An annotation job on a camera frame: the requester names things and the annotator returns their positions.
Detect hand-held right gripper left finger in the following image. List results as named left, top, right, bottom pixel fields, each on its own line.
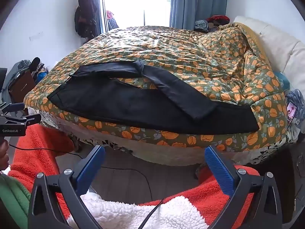
left=28, top=145, right=106, bottom=229

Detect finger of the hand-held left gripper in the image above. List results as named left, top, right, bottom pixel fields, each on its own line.
left=0, top=102, right=26, bottom=115
left=0, top=114, right=42, bottom=126

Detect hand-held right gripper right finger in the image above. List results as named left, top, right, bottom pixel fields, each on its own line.
left=204, top=145, right=283, bottom=229

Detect black pants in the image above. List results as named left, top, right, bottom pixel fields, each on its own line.
left=47, top=61, right=260, bottom=135

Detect person's left forearm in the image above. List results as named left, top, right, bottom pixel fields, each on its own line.
left=0, top=172, right=32, bottom=229

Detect person's left hand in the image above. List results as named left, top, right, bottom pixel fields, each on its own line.
left=0, top=139, right=10, bottom=172

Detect black screen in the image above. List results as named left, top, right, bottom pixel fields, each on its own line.
left=0, top=68, right=8, bottom=94

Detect orange fleece robe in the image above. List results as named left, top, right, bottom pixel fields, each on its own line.
left=8, top=123, right=261, bottom=229

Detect black fuzzy item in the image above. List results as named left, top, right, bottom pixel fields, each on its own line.
left=29, top=57, right=45, bottom=72

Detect bed with patterned sheet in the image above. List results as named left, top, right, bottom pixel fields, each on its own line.
left=39, top=114, right=290, bottom=167

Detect dark wooden cabinet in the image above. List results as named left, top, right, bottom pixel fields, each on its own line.
left=283, top=145, right=305, bottom=223

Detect small pink printed item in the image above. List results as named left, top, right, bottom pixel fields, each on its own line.
left=287, top=101, right=297, bottom=125

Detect grey blue cloth pile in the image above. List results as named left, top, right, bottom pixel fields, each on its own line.
left=285, top=89, right=305, bottom=144

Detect orange floral quilt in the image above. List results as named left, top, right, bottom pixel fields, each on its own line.
left=24, top=23, right=289, bottom=152

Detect red and blue clothes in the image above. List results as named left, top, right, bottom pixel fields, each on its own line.
left=106, top=10, right=119, bottom=30

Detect white padded headboard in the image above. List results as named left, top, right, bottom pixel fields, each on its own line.
left=232, top=16, right=305, bottom=96

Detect grey crumpled cloth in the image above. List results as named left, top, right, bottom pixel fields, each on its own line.
left=194, top=19, right=210, bottom=33

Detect red and black garment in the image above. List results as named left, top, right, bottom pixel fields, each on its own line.
left=206, top=15, right=230, bottom=27

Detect bright window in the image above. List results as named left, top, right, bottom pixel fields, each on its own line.
left=102, top=0, right=172, bottom=30

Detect black cable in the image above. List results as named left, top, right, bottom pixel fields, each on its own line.
left=8, top=144, right=84, bottom=160
left=100, top=166, right=165, bottom=229

